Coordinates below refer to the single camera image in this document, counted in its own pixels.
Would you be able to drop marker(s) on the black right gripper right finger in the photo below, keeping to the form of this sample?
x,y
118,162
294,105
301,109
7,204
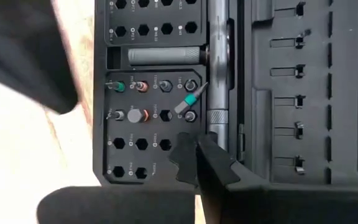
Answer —
x,y
216,168

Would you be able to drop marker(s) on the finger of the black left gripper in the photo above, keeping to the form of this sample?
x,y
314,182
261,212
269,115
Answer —
x,y
26,46

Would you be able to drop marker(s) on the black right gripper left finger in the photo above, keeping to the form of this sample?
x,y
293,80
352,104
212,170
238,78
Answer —
x,y
185,155

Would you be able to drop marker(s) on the black plastic tool case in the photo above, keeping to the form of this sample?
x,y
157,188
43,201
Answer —
x,y
291,93

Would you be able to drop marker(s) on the dark steel screwdriver bit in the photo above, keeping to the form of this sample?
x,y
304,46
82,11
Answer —
x,y
190,85
190,116

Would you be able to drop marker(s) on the blue-collared screwdriver bit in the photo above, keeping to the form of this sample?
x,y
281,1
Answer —
x,y
165,85

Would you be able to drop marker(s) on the silver steel screwdriver bit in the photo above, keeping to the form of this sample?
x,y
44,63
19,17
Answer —
x,y
117,115

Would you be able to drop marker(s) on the grey extension bar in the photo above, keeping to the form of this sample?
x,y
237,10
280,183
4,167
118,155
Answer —
x,y
163,56

